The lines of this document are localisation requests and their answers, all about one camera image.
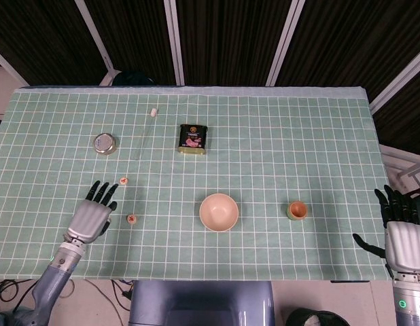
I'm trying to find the beige bowl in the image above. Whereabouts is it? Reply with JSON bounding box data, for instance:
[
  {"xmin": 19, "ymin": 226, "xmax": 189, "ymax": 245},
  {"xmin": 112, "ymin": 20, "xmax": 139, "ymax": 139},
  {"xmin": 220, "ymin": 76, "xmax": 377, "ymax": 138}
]
[{"xmin": 199, "ymin": 193, "xmax": 239, "ymax": 233}]

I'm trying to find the black gold luncheon meat can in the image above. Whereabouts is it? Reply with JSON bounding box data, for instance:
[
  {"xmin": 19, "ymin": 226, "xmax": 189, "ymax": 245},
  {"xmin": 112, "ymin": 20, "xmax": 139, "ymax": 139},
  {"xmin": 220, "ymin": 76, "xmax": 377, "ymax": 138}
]
[{"xmin": 177, "ymin": 124, "xmax": 209, "ymax": 156}]

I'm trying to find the floor cable bundle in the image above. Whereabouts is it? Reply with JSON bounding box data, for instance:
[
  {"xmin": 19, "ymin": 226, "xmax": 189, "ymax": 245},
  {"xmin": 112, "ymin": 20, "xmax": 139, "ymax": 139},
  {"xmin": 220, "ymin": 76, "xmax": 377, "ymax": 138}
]
[{"xmin": 109, "ymin": 278, "xmax": 133, "ymax": 310}]

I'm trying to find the green orange small cup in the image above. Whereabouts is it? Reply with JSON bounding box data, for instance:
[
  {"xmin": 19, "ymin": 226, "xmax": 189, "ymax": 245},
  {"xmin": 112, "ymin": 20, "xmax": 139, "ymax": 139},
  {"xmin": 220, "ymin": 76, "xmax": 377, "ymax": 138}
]
[{"xmin": 286, "ymin": 200, "xmax": 309, "ymax": 221}]

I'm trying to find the white metal frame stand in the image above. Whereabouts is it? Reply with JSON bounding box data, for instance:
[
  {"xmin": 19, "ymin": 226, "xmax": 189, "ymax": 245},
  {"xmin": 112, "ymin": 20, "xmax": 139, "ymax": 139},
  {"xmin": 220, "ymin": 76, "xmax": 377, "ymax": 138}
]
[{"xmin": 379, "ymin": 144, "xmax": 420, "ymax": 198}]

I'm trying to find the white partition post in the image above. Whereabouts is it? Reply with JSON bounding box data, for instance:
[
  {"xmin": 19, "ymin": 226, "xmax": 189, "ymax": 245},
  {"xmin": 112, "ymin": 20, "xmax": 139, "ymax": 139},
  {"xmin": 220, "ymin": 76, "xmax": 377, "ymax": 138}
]
[
  {"xmin": 73, "ymin": 0, "xmax": 122, "ymax": 86},
  {"xmin": 0, "ymin": 46, "xmax": 30, "ymax": 88},
  {"xmin": 368, "ymin": 43, "xmax": 420, "ymax": 115},
  {"xmin": 163, "ymin": 0, "xmax": 186, "ymax": 86},
  {"xmin": 266, "ymin": 0, "xmax": 306, "ymax": 86}
]

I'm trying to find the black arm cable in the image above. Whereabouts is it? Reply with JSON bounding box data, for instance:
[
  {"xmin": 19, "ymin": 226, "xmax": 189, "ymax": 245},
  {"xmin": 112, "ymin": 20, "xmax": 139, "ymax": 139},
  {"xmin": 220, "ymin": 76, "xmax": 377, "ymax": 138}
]
[{"xmin": 0, "ymin": 278, "xmax": 31, "ymax": 312}]

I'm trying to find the green checkered tablecloth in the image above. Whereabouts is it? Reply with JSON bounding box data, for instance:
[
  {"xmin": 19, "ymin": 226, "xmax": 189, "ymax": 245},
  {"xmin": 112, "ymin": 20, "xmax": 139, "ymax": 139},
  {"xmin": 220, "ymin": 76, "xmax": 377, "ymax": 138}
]
[{"xmin": 0, "ymin": 86, "xmax": 391, "ymax": 283}]

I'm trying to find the black chair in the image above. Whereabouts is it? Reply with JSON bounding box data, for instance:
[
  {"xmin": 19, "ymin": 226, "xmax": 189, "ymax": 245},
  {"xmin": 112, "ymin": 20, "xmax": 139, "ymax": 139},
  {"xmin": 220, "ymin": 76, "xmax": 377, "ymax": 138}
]
[{"xmin": 111, "ymin": 70, "xmax": 157, "ymax": 86}]

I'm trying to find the blue grey robot torso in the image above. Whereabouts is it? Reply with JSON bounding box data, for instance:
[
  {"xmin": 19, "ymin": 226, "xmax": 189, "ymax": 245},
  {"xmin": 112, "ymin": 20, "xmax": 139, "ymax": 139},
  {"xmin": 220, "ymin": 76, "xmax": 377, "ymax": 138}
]
[{"xmin": 128, "ymin": 280, "xmax": 275, "ymax": 326}]

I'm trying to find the round silver tin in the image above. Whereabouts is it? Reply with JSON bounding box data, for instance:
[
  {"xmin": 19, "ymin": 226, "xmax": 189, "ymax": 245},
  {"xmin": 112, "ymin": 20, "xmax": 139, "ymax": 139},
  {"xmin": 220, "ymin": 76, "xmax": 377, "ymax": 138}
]
[{"xmin": 92, "ymin": 132, "xmax": 118, "ymax": 156}]

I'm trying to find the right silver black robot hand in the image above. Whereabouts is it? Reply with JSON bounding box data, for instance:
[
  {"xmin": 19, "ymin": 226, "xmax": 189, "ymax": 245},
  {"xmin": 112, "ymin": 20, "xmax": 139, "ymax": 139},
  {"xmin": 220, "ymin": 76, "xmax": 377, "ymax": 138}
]
[{"xmin": 352, "ymin": 185, "xmax": 420, "ymax": 274}]

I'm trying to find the black waste bin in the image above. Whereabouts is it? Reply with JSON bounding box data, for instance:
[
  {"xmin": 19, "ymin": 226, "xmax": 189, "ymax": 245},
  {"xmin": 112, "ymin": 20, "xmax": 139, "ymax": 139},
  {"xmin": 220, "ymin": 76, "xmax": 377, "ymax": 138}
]
[{"xmin": 285, "ymin": 306, "xmax": 350, "ymax": 326}]

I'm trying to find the clear test tube white stopper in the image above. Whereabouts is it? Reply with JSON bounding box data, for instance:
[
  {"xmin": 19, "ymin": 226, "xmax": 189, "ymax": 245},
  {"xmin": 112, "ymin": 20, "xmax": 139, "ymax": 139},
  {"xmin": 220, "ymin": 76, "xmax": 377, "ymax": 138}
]
[{"xmin": 133, "ymin": 107, "xmax": 158, "ymax": 161}]

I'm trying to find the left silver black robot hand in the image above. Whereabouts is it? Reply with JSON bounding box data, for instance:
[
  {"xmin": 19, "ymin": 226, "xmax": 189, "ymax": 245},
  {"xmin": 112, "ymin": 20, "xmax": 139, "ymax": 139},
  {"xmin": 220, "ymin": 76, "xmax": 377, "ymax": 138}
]
[{"xmin": 63, "ymin": 181, "xmax": 118, "ymax": 245}]

